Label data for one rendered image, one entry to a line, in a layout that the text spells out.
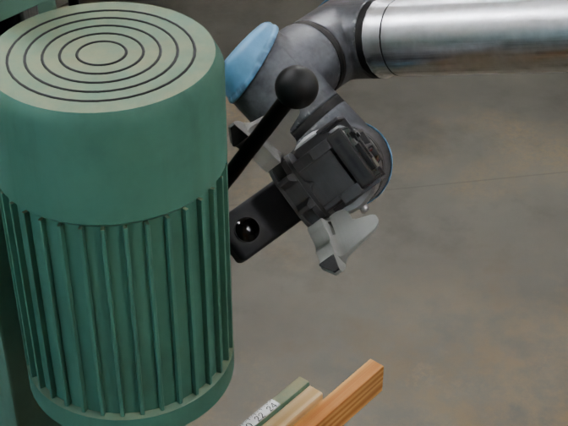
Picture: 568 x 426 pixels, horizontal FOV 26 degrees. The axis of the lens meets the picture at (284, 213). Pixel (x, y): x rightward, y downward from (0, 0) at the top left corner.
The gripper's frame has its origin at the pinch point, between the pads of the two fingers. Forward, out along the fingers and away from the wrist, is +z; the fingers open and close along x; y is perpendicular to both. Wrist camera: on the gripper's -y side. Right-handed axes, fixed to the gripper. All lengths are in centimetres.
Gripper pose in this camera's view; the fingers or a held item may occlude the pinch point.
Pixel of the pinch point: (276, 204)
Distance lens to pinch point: 102.5
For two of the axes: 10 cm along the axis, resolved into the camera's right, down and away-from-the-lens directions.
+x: 5.9, 8.1, -0.3
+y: 7.9, -5.8, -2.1
